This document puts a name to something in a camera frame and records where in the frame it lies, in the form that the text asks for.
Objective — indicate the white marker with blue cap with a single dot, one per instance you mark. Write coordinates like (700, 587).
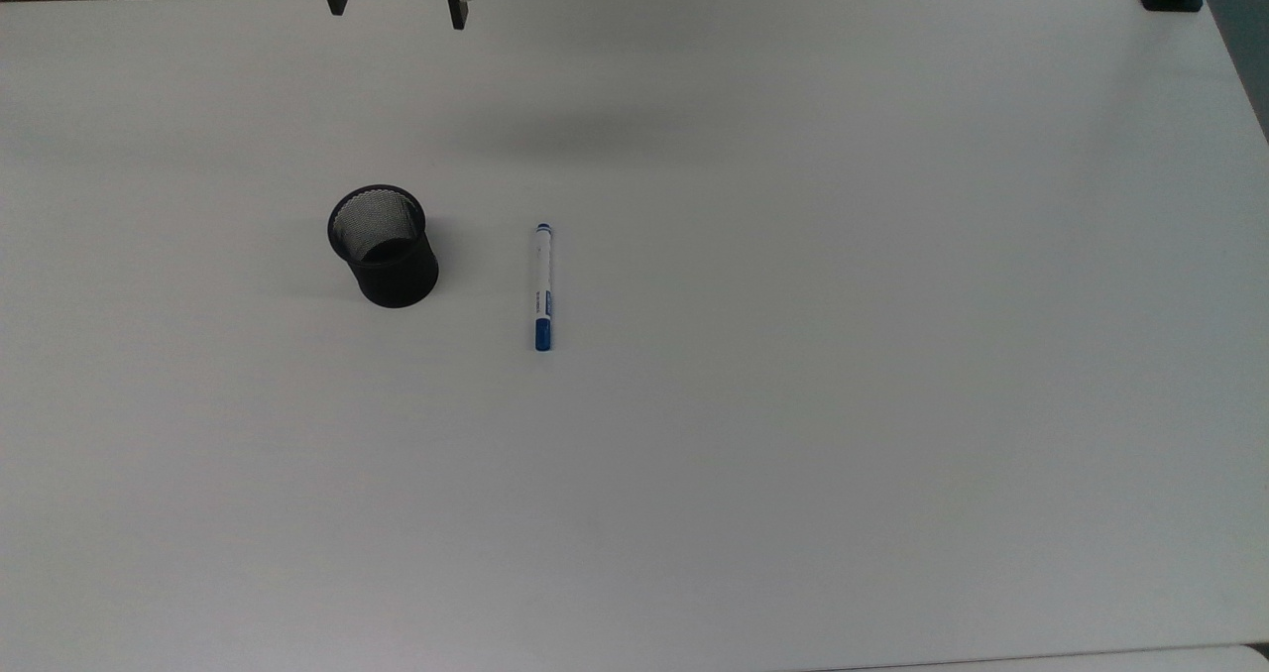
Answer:
(543, 285)

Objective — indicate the black mesh pen holder cup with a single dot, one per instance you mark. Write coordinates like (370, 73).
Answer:
(385, 256)

